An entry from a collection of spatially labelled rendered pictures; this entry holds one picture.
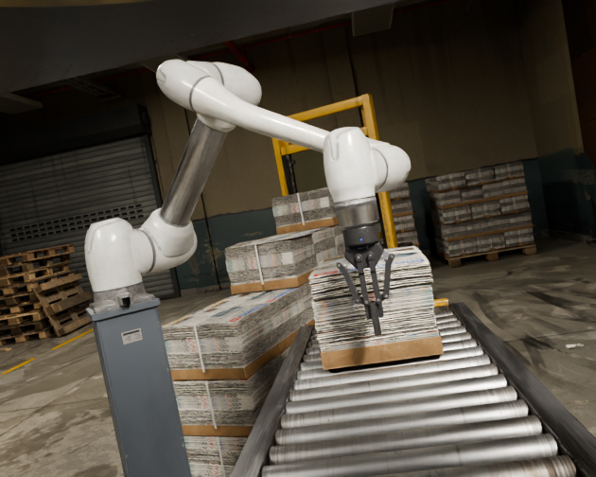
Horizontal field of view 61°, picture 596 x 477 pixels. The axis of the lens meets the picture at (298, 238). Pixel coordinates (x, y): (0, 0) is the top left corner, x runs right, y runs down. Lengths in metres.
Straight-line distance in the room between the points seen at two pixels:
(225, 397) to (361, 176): 1.25
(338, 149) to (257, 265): 1.50
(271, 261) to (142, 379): 1.00
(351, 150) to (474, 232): 6.38
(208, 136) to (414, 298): 0.77
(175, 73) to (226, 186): 7.85
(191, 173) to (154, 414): 0.76
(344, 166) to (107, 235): 0.87
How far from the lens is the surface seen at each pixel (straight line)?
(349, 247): 1.10
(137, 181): 9.73
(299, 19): 0.29
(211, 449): 2.23
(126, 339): 1.67
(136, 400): 1.71
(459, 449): 0.86
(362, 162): 1.06
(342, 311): 1.22
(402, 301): 1.22
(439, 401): 1.03
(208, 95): 1.32
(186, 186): 1.65
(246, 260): 2.52
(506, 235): 7.51
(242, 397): 2.03
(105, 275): 1.67
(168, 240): 1.73
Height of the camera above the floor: 1.20
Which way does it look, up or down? 3 degrees down
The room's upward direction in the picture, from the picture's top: 10 degrees counter-clockwise
